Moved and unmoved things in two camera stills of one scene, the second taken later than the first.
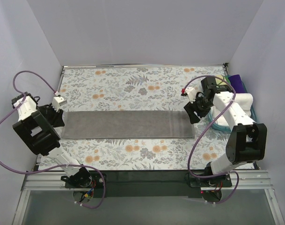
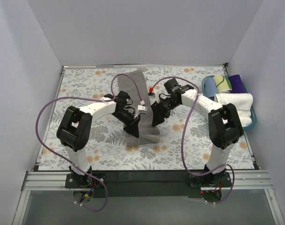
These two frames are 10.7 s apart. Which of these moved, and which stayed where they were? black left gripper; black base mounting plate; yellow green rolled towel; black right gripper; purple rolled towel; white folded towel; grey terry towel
Moved: black left gripper; black right gripper; grey terry towel
Stayed: purple rolled towel; yellow green rolled towel; white folded towel; black base mounting plate
